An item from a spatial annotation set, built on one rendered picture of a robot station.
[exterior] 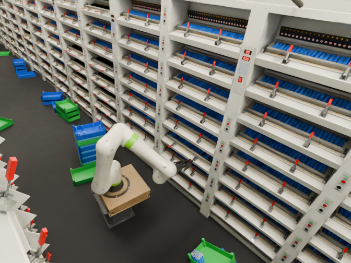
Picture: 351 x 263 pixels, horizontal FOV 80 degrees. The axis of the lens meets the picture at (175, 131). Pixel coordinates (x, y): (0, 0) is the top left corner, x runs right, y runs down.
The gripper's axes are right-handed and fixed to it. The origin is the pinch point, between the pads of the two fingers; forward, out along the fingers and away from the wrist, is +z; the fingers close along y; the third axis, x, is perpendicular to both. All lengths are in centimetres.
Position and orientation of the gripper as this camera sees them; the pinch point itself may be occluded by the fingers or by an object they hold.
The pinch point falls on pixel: (188, 162)
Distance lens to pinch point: 183.5
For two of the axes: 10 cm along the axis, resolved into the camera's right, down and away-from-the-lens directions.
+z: 6.7, -2.1, 7.1
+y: 7.1, 4.5, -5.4
